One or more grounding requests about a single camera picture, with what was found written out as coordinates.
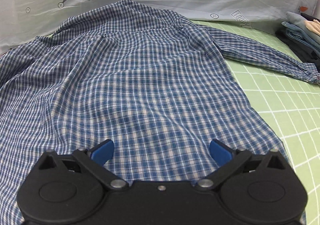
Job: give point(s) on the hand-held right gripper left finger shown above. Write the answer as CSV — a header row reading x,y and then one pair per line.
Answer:
x,y
103,153

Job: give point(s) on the blue plaid shirt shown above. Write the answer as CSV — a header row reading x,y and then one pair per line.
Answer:
x,y
140,77

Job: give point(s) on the small folded black garment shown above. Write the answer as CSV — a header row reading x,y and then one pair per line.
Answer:
x,y
311,16

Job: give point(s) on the folded blue jeans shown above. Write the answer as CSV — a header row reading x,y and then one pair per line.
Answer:
x,y
297,36

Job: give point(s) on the large folded black garment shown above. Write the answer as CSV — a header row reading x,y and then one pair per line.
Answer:
x,y
305,55

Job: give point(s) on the folded beige garment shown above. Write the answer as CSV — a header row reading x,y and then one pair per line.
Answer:
x,y
312,26

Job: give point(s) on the folded grey-blue garment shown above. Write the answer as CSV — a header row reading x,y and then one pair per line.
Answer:
x,y
295,17

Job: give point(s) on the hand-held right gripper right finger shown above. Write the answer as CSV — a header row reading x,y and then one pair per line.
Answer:
x,y
220,153

